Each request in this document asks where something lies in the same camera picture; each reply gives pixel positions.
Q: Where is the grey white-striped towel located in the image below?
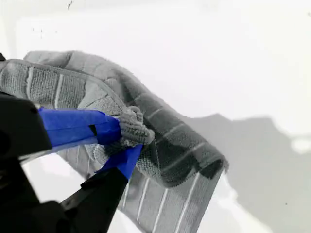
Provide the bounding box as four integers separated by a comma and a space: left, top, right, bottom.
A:
0, 50, 230, 233

